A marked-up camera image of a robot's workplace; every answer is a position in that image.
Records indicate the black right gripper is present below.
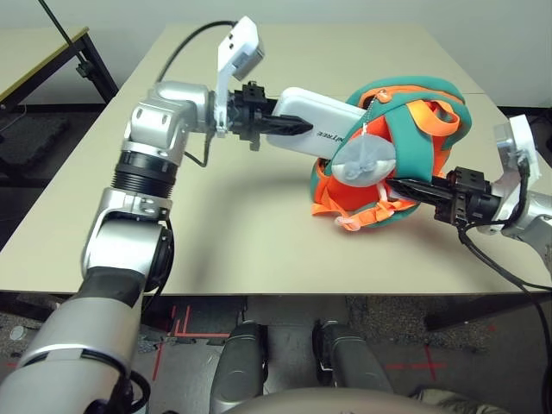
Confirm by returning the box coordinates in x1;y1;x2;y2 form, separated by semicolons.
387;166;505;228

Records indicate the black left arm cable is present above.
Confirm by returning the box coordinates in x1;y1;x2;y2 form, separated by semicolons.
157;20;236;169

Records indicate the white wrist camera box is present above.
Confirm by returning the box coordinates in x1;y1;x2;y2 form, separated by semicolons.
486;114;543;234
213;16;267;138

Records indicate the black foam floor mat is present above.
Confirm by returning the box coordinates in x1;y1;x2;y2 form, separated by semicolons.
0;114;70;173

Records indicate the grey robot leg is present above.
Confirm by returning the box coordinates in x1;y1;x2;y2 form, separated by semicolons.
312;318;396;393
213;321;271;414

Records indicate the white pencil case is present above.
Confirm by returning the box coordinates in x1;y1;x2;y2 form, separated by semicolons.
266;86;372;163

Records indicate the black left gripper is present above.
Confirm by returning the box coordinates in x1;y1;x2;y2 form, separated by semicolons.
226;79;312;152

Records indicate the grey right robot leg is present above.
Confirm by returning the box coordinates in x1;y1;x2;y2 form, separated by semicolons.
312;318;396;393

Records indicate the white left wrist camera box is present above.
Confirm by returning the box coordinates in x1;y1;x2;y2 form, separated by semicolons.
213;16;267;138

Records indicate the camouflage trouser leg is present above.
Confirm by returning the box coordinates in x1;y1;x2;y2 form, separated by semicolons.
407;386;514;414

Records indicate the thin black pole with clamp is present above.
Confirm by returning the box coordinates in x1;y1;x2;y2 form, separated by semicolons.
36;0;94;78

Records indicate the green and orange backpack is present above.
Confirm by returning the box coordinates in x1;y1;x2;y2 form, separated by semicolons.
309;76;474;234

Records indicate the grey left robot leg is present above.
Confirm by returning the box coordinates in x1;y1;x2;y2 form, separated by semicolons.
213;321;271;414

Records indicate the black table foot bar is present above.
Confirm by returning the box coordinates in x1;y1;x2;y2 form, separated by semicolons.
424;297;551;333
0;292;60;323

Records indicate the grey robot torso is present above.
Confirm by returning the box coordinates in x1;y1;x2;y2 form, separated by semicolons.
210;386;428;414

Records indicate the side table with black frame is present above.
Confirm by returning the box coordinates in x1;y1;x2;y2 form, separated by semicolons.
0;26;120;107

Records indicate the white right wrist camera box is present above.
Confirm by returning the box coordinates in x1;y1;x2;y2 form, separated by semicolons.
486;114;543;234

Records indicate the grey plush backpack charm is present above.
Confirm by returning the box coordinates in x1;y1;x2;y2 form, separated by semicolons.
329;129;398;189

